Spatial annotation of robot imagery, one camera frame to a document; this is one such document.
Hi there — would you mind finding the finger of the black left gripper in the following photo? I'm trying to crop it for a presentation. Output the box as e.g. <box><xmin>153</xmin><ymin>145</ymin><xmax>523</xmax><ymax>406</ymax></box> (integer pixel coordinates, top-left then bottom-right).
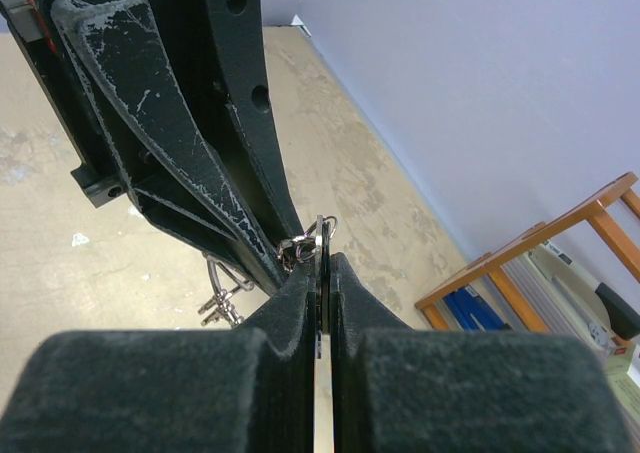
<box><xmin>49</xmin><ymin>0</ymin><xmax>286</xmax><ymax>293</ymax></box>
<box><xmin>199</xmin><ymin>0</ymin><xmax>302</xmax><ymax>245</ymax></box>

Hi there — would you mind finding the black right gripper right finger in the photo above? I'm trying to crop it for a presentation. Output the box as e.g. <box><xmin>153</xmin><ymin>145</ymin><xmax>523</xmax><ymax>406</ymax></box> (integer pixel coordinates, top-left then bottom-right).
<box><xmin>330</xmin><ymin>253</ymin><xmax>634</xmax><ymax>452</ymax></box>

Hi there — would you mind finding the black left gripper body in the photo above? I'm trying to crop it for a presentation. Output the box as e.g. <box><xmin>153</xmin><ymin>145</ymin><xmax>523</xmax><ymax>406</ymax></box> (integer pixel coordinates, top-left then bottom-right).
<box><xmin>0</xmin><ymin>0</ymin><xmax>151</xmax><ymax>209</ymax></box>

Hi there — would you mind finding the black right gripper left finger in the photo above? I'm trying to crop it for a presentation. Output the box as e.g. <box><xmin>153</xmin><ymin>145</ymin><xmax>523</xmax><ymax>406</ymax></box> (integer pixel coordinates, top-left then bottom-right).
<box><xmin>1</xmin><ymin>264</ymin><xmax>315</xmax><ymax>452</ymax></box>

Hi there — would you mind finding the metal keyring with keys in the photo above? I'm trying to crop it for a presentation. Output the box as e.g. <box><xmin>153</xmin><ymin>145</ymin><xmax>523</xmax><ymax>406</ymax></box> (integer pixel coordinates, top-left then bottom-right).
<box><xmin>197</xmin><ymin>214</ymin><xmax>340</xmax><ymax>453</ymax></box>

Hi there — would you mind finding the blue stapler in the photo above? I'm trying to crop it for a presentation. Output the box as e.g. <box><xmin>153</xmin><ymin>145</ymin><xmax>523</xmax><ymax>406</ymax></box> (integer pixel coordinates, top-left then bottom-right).
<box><xmin>443</xmin><ymin>285</ymin><xmax>511</xmax><ymax>331</ymax></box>

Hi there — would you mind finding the beige stapler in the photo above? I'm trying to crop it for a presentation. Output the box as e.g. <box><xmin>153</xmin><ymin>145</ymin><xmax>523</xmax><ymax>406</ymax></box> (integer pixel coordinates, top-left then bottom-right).
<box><xmin>523</xmin><ymin>240</ymin><xmax>639</xmax><ymax>351</ymax></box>

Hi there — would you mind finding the white staples box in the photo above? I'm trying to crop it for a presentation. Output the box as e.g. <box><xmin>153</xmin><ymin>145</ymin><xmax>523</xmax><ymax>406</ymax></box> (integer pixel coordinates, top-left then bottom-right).
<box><xmin>605</xmin><ymin>343</ymin><xmax>639</xmax><ymax>425</ymax></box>

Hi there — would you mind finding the wooden three-tier shelf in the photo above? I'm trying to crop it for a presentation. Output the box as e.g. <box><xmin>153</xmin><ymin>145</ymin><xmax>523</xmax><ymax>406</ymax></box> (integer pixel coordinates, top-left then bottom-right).
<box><xmin>415</xmin><ymin>172</ymin><xmax>639</xmax><ymax>345</ymax></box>

